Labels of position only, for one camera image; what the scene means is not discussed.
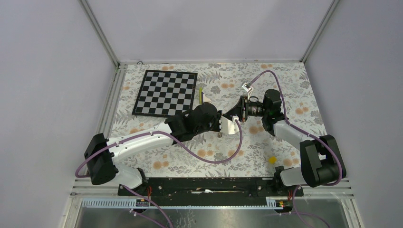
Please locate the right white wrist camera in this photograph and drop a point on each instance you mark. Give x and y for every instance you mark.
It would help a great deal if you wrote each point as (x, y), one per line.
(248, 90)

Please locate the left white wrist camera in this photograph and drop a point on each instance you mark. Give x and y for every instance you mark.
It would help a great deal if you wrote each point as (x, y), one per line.
(229, 126)

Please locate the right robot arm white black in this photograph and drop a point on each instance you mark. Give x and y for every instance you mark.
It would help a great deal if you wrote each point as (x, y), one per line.
(321, 163)

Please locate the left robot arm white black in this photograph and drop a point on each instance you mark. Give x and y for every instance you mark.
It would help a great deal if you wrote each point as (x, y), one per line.
(104, 157)

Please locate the white slotted cable duct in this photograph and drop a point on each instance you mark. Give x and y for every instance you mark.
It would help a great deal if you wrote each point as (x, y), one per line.
(138, 203)

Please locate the black white chessboard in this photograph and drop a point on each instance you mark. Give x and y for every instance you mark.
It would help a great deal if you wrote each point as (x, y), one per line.
(165, 93)

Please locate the green white small block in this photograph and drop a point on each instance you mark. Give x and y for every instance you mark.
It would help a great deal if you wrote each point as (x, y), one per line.
(202, 97)

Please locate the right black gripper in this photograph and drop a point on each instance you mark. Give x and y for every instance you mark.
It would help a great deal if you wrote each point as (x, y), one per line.
(238, 110)

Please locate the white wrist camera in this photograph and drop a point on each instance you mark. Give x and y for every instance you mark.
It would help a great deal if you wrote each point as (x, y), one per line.
(229, 126)
(248, 90)

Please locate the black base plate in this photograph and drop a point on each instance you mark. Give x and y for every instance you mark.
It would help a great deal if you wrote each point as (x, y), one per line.
(222, 189)

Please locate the floral patterned mat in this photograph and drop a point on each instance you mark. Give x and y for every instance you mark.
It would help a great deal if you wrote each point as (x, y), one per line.
(238, 155)

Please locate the yellow small cube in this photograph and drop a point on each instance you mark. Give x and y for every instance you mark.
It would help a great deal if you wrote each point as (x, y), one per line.
(272, 160)

